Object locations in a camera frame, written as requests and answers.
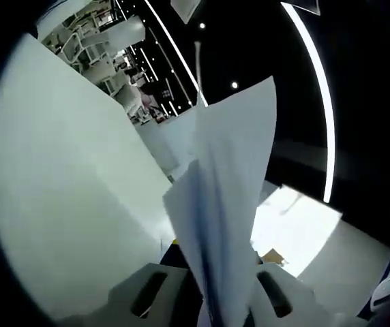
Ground bright window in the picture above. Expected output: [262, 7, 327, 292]
[252, 183, 345, 279]

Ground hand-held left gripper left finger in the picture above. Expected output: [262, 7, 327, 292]
[58, 239, 205, 327]

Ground round ceiling downlights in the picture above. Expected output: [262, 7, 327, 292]
[198, 22, 390, 209]

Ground stack of white printing papers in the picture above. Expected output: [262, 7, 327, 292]
[162, 75, 278, 327]

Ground group of white office chairs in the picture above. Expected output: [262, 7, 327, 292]
[41, 5, 140, 105]

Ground white linear ceiling light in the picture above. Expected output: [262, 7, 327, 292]
[280, 1, 336, 204]

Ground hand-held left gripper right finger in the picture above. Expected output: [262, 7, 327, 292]
[244, 251, 370, 327]

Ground brown cardboard boxes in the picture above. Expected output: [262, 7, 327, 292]
[260, 247, 290, 266]

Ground square ceiling air vent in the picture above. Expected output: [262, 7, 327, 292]
[169, 0, 203, 25]

